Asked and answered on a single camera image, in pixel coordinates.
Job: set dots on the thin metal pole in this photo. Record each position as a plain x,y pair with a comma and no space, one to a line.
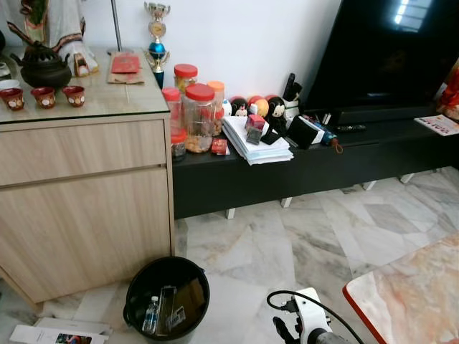
115,25

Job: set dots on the gold blue trophy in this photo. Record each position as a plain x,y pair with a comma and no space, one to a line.
157,50

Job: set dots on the short red lid jar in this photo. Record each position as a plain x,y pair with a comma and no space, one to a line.
178,143

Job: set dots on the white red printed magazine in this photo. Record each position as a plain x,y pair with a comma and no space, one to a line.
439,125

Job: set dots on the black white box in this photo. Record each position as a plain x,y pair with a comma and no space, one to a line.
305,132

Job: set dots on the large red lid snack jar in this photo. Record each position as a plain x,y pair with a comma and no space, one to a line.
199,118

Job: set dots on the black cast iron pot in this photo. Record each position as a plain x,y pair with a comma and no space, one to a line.
43,68

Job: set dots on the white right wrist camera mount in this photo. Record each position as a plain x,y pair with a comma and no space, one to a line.
313,315

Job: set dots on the small red box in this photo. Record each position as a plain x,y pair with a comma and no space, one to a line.
219,147

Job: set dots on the white robed statue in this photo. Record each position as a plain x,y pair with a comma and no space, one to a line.
61,29

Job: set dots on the round orange headed doll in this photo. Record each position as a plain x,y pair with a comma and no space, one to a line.
258,106

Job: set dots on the white cup with remotes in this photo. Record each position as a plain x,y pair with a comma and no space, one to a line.
291,106

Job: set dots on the round black haired doll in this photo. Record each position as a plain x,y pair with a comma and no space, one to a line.
238,106

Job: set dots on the black TV console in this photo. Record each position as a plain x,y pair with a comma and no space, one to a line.
344,165

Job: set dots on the white printed floor booklet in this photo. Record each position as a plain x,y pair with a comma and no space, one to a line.
43,335

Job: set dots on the orange lid snack jar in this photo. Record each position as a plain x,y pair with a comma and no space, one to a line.
218,97

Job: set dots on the small dark cube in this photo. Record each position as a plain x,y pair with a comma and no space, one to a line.
254,129

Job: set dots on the red dressed figurine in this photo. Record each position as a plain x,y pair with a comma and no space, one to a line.
452,93

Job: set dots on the small black stand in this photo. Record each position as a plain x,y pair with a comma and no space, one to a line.
270,137

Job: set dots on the clear plastic water bottle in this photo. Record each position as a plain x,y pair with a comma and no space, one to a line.
150,315

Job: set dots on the small red tea cup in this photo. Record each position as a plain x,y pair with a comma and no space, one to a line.
11,99
74,96
43,97

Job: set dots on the stack of white papers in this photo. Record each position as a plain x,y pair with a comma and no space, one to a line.
251,152

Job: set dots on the light wood cabinet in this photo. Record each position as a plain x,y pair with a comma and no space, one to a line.
79,208

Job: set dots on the slim red lid jar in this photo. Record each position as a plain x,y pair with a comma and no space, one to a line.
171,107

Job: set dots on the black mouse figure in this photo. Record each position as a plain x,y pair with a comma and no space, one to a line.
275,111

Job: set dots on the black round rubbish bin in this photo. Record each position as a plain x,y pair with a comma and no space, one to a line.
197,301

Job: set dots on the black flat screen TV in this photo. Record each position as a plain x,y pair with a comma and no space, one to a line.
387,54

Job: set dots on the red packet on brown envelope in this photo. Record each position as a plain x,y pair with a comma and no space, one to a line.
125,66

